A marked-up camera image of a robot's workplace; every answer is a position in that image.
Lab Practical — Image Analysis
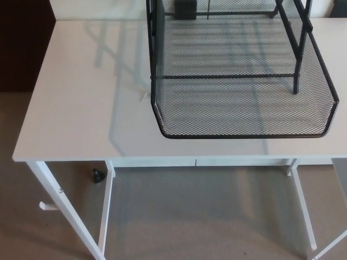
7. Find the black wire file tray frame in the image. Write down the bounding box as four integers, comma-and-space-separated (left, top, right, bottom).
145, 0, 314, 95

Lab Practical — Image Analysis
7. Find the black mesh sliding tray layer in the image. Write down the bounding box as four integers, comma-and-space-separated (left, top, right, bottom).
150, 0, 340, 140

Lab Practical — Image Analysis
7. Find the white side hook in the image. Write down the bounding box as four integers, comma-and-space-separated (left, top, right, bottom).
38, 201, 59, 211

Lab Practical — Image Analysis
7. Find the small black box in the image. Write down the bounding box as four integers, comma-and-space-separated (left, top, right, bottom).
174, 0, 197, 21

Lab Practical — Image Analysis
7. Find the dark brown cabinet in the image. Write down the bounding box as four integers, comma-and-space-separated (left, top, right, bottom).
0, 0, 57, 93

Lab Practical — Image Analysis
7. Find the black rubber doorstop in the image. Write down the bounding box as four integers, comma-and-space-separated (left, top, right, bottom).
92, 168, 106, 185

